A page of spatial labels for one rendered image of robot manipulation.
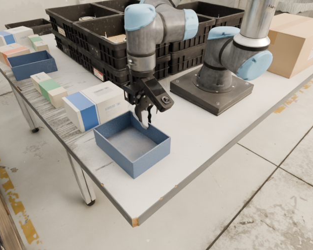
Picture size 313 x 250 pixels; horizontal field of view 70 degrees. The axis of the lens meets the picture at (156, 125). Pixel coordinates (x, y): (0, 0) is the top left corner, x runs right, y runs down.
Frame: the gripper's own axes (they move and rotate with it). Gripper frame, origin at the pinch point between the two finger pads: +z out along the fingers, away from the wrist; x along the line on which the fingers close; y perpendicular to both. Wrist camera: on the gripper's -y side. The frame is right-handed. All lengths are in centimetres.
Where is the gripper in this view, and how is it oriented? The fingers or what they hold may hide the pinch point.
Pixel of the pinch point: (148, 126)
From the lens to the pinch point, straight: 73.5
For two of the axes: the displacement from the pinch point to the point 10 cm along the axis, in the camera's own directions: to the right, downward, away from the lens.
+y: -6.9, -4.5, 5.7
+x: -7.3, 4.3, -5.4
